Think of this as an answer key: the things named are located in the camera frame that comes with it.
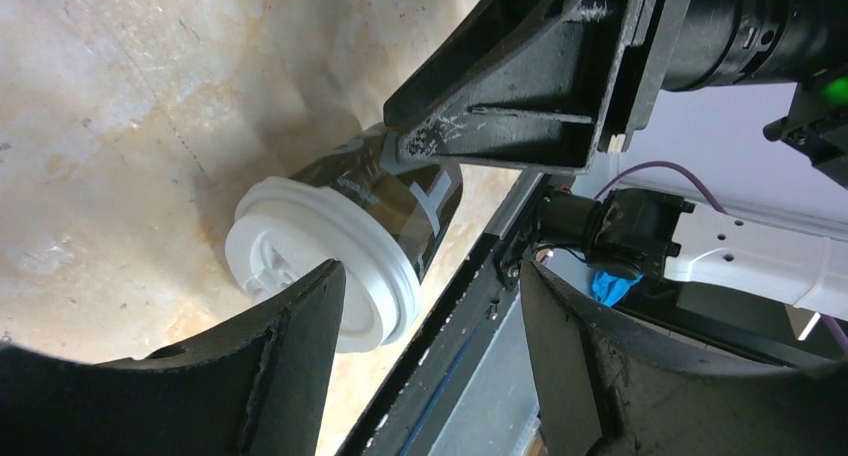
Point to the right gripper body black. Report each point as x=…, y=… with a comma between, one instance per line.
x=687, y=45

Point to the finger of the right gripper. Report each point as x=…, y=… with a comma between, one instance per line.
x=523, y=84

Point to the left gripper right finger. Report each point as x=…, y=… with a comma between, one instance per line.
x=608, y=385

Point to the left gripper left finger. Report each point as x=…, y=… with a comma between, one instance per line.
x=255, y=384

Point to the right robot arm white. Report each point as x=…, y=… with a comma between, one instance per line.
x=636, y=232

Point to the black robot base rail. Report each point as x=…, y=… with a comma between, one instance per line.
x=465, y=385

